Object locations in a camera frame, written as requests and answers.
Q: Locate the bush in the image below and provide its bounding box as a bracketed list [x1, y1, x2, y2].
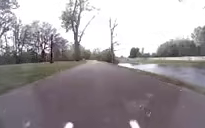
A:
[95, 48, 119, 64]

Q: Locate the bare thin tree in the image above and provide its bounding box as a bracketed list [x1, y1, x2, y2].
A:
[108, 17, 120, 64]

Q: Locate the reddish grey asphalt path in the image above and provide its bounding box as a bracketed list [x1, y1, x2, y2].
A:
[0, 59, 205, 128]

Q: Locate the large tall tree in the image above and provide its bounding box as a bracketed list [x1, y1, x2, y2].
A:
[59, 0, 100, 62]

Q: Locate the small dark distant tree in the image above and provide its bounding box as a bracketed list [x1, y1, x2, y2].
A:
[128, 47, 142, 59]

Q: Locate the dark pole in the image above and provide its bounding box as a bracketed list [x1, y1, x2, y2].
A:
[49, 33, 55, 64]

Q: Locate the grass bank beyond water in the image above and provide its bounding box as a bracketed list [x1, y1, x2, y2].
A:
[118, 57, 205, 69]

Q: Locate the grass verge strip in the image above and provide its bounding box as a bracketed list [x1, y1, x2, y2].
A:
[117, 63, 205, 98]

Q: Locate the robot's own part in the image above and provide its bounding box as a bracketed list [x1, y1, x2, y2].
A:
[129, 119, 142, 128]
[63, 121, 75, 128]

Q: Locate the row of trees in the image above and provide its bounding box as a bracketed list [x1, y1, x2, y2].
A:
[0, 0, 93, 65]

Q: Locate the grass field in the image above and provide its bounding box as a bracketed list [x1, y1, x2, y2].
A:
[0, 60, 88, 100]

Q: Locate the water canal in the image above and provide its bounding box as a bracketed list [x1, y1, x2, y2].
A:
[118, 62, 205, 89]

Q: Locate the group of distant trees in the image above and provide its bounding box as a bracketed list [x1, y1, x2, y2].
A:
[155, 21, 205, 58]

